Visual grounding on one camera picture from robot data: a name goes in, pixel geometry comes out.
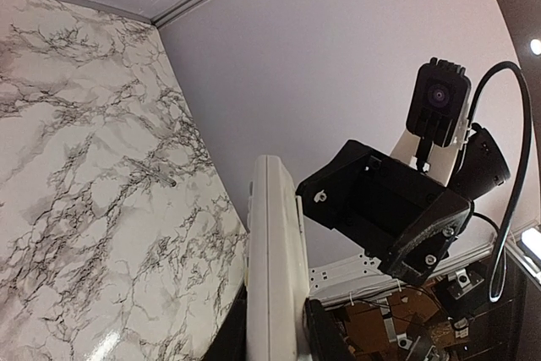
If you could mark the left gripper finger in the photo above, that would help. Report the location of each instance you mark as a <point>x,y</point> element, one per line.
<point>324,338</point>

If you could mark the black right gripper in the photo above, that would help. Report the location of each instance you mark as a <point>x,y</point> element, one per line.
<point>398,215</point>

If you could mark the white remote control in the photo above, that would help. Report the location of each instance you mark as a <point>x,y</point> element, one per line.
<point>277,278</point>

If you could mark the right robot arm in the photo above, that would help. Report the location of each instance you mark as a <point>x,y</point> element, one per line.
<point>483,169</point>

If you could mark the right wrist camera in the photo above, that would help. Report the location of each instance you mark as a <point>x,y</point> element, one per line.
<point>435,135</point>

